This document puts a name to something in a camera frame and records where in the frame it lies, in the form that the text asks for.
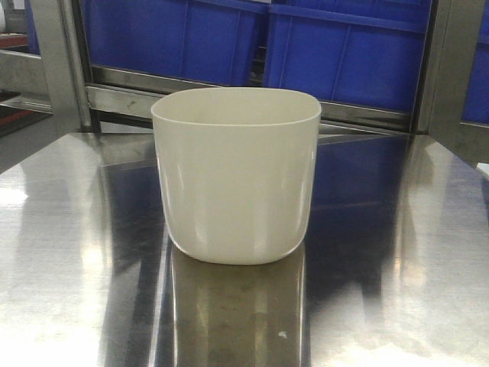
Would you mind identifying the blue crate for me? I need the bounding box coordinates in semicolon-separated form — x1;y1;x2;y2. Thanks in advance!
83;1;268;86
462;1;489;125
263;1;432;112

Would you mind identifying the stainless steel shelf rack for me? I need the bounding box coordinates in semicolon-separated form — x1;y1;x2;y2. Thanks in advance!
1;1;488;163

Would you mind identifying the white plastic bin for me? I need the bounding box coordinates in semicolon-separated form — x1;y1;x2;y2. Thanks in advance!
151;87;322;265

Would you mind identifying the blue crate far right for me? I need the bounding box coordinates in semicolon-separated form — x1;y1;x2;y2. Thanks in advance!
462;1;489;125

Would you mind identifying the blue crate left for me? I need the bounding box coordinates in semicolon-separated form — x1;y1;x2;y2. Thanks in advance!
83;1;268;86

